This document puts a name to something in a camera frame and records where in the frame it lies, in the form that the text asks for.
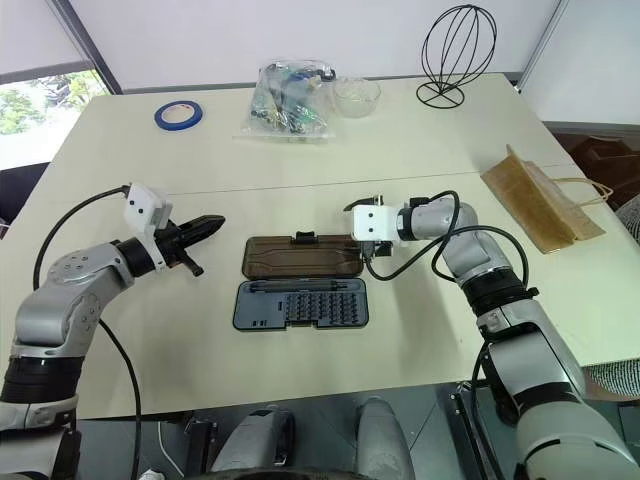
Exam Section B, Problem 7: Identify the black wire head stand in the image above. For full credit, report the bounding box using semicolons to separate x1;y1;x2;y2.
415;3;498;108

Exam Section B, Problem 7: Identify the clear plastic bag of parts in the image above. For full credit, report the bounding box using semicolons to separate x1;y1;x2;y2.
232;59;337;145

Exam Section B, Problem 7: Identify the clear glass bowl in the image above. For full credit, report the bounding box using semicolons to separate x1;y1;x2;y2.
331;75;382;120

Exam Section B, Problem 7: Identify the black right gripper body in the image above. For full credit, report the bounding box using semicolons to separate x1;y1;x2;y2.
369;239;397;261

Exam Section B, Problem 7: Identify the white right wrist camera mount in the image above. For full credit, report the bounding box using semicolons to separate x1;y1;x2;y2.
351;203;400;243

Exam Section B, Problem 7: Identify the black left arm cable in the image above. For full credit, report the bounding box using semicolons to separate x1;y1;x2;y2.
32;185;144;480

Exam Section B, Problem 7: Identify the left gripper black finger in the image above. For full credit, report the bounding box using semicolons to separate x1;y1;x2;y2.
175;213;227;246
177;247;205;278

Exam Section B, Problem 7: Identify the dark slim screwdriver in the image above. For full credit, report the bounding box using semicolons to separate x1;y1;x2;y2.
251;280;349;293

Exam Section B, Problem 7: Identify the blue tape roll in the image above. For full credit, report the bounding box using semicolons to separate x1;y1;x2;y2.
153;100;206;133

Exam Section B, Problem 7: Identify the brown paper bag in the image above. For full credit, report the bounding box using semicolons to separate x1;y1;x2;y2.
479;144;615;256

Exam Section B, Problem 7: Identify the dark brown chair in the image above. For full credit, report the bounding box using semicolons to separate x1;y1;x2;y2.
549;124;640;211

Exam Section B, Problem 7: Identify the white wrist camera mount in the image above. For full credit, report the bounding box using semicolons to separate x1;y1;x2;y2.
122;182;174;274
351;203;400;243

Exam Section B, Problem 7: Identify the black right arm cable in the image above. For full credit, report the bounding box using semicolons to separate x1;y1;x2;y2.
364;189;532;480

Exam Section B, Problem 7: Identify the grey screwdriver bit case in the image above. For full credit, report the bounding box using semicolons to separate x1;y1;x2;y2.
231;230;372;333

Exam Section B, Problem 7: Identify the thin white cable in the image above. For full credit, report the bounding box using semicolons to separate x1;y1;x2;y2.
142;419;174;480

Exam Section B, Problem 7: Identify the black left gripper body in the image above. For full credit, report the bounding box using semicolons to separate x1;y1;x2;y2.
152;221;194;266

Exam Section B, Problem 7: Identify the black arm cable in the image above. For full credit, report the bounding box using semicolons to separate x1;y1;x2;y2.
32;185;144;480
364;189;532;480

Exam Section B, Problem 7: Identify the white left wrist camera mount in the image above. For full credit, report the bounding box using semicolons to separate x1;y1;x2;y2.
122;182;174;274

